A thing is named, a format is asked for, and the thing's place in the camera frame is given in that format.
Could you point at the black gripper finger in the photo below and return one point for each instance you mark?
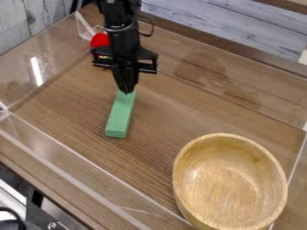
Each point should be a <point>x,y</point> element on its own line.
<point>119,79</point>
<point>131,79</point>

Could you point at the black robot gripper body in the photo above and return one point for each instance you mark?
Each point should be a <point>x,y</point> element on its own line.
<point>124,52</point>

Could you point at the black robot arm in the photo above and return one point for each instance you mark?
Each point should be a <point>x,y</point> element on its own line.
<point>120,14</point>

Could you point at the green rectangular block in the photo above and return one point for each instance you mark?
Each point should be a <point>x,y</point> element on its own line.
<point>118,123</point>

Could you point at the brown wooden bowl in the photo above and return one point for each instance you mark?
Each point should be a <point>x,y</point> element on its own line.
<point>229,183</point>

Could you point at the red toy strawberry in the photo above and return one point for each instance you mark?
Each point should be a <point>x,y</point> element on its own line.
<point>99,40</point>

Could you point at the clear acrylic tray enclosure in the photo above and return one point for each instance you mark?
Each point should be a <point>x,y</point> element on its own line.
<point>112,182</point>

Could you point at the black metal table frame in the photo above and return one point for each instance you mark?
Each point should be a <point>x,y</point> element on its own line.
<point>36,215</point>

